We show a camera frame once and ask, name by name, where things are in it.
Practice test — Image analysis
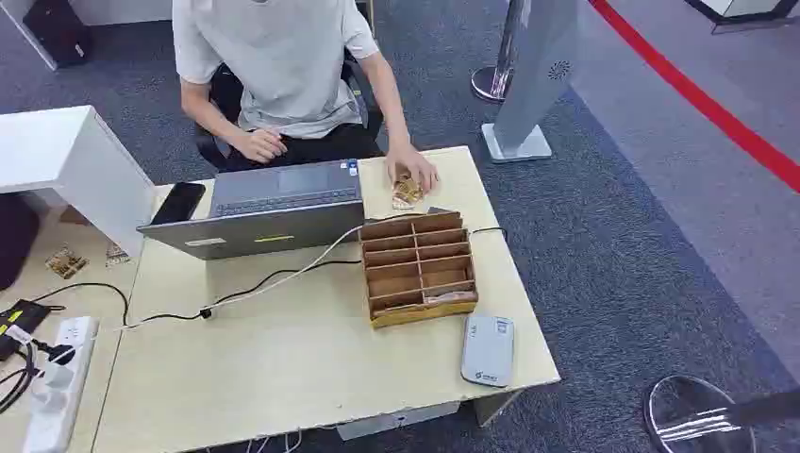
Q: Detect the white plug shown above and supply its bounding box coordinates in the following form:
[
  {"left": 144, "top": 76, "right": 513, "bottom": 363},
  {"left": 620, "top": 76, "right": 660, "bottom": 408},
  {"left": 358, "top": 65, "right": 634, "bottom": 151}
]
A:
[{"left": 40, "top": 362, "right": 76, "bottom": 393}]

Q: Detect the white cable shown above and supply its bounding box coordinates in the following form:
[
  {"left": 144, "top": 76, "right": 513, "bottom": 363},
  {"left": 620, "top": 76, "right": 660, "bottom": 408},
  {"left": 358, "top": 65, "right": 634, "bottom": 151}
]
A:
[{"left": 122, "top": 212, "right": 432, "bottom": 330}]

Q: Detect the black plug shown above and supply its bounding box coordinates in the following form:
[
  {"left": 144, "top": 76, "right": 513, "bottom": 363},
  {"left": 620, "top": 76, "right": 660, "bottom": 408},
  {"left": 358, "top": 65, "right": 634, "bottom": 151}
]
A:
[{"left": 31, "top": 337, "right": 76, "bottom": 367}]

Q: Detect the dark framed display case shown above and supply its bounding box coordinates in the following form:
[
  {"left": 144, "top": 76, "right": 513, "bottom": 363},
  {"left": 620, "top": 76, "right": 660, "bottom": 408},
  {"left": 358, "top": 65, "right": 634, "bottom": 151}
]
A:
[{"left": 684, "top": 0, "right": 800, "bottom": 36}]

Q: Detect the wooden card box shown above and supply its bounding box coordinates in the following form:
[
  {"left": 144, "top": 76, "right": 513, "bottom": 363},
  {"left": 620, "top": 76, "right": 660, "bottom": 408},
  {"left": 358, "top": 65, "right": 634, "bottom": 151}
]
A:
[{"left": 358, "top": 210, "right": 480, "bottom": 330}]

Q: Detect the red barrier belt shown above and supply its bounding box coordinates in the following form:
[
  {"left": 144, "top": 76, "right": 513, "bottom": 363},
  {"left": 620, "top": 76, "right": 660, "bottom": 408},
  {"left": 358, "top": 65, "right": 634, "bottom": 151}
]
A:
[{"left": 587, "top": 0, "right": 800, "bottom": 195}]

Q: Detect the person's left hand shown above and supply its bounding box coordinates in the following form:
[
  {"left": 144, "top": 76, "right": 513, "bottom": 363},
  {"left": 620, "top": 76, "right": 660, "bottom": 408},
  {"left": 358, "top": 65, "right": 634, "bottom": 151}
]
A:
[{"left": 384, "top": 143, "right": 441, "bottom": 195}]

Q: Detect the grey bracket under desk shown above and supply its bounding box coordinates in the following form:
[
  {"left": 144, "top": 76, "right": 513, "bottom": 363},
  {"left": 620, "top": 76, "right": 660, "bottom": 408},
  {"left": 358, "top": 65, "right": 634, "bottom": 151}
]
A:
[{"left": 336, "top": 401, "right": 462, "bottom": 442}]

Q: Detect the grey laptop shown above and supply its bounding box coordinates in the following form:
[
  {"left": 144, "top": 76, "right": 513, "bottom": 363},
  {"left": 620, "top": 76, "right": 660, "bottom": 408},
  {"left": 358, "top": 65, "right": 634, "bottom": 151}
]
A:
[{"left": 136, "top": 158, "right": 367, "bottom": 262}]

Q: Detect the black power adapter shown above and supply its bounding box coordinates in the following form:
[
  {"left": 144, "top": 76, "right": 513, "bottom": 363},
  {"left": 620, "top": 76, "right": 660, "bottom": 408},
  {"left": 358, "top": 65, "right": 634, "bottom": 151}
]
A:
[{"left": 0, "top": 298, "right": 53, "bottom": 362}]

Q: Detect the person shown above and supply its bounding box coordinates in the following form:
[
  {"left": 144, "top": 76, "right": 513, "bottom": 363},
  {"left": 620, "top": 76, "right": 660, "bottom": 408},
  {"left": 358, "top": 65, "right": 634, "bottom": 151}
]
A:
[{"left": 172, "top": 0, "right": 441, "bottom": 195}]

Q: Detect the white cabinet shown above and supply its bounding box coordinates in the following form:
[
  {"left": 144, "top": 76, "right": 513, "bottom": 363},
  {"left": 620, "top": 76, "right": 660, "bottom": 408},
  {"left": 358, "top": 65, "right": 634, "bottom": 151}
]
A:
[{"left": 0, "top": 105, "right": 158, "bottom": 258}]

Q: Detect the black cable bundle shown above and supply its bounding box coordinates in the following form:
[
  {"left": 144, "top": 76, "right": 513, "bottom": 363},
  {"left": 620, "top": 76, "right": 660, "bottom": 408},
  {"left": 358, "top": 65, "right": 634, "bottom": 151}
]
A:
[{"left": 0, "top": 340, "right": 40, "bottom": 415}]

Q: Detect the person's right hand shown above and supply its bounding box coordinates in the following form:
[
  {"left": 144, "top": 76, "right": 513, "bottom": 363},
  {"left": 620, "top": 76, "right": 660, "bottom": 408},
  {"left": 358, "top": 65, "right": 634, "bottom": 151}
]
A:
[{"left": 232, "top": 126, "right": 289, "bottom": 165}]

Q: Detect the grey card reader device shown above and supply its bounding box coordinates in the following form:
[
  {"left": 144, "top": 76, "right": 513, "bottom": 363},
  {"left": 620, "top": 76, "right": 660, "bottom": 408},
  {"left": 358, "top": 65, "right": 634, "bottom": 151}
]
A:
[{"left": 460, "top": 313, "right": 516, "bottom": 389}]

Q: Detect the grey kiosk stand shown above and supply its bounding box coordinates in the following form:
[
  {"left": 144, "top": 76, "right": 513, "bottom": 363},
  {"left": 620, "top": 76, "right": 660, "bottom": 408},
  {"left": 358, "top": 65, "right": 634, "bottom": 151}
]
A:
[{"left": 481, "top": 0, "right": 579, "bottom": 165}]

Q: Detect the white power strip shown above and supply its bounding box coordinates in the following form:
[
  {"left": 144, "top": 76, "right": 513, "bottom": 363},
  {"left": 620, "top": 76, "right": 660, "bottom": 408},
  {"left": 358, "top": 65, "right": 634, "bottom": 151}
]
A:
[{"left": 22, "top": 315, "right": 100, "bottom": 453}]

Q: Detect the black smartphone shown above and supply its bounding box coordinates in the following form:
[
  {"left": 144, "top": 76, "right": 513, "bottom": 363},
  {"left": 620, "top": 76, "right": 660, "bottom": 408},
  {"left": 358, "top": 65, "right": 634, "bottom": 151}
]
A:
[{"left": 149, "top": 181, "right": 208, "bottom": 227}]

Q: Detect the dark round seat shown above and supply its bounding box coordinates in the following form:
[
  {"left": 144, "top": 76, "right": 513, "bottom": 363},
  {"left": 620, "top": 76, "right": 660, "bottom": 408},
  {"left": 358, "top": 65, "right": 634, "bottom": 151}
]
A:
[{"left": 0, "top": 192, "right": 42, "bottom": 292}]

